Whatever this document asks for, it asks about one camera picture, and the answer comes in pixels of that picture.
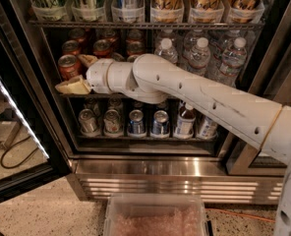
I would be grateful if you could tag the orange soda can front right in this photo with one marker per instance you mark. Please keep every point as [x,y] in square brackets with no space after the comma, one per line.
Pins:
[132,58]

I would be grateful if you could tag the orange soda can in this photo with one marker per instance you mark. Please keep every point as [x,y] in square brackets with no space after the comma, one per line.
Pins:
[132,58]
[69,66]

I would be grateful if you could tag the brown tea bottle left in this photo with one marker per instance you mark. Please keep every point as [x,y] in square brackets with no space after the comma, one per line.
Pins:
[185,122]

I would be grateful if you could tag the stainless steel fridge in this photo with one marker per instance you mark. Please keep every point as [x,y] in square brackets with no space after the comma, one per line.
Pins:
[223,170]

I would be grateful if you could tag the red can second row middle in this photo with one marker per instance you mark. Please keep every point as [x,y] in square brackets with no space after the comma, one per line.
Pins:
[102,48]

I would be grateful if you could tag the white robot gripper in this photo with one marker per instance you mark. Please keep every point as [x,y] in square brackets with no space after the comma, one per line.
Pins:
[96,76]

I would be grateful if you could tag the upper wire fridge shelf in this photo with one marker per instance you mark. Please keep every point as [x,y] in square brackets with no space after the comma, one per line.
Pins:
[146,26]

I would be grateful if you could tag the clear water bottle front middle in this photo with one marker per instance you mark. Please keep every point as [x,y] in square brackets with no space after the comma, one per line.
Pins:
[199,57]

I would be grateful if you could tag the wire fridge shelf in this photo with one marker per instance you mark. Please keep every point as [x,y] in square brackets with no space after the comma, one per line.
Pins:
[94,95]
[146,26]

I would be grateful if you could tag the brown tea bottle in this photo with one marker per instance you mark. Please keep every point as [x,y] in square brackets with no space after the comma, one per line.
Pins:
[206,128]
[185,122]

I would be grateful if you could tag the clear water bottle front left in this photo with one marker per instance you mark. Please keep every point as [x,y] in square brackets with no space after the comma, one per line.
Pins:
[167,50]

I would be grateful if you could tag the red can second row right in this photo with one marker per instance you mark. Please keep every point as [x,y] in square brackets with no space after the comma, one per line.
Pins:
[135,48]

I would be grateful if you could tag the brown tea bottle right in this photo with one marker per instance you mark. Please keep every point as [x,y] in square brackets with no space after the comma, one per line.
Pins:
[206,128]

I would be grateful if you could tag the clear plastic bin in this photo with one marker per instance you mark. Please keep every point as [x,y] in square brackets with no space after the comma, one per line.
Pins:
[155,215]

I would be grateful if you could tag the clear water bottle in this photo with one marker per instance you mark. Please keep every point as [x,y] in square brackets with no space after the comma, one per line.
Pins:
[167,50]
[199,57]
[233,59]

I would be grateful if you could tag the orange soda can front left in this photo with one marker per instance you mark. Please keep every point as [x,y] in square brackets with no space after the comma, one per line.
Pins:
[69,66]

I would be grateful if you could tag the silver can bottom left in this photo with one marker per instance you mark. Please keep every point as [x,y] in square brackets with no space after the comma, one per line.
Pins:
[88,121]

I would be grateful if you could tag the open glass fridge door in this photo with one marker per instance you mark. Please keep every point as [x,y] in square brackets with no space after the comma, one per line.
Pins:
[25,108]

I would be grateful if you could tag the red can second row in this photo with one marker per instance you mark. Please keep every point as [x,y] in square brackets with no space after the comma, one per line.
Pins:
[102,48]
[71,47]
[135,48]

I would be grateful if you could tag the clear water bottle front right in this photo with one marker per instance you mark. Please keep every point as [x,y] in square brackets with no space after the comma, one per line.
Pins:
[233,59]

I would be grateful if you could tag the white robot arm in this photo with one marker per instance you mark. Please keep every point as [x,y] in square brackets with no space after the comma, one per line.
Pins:
[261,123]

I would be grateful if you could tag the red can second row left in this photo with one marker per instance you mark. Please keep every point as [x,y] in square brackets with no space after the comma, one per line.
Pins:
[71,47]

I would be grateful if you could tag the middle wire fridge shelf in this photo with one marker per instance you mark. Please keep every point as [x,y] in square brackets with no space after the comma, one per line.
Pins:
[94,95]

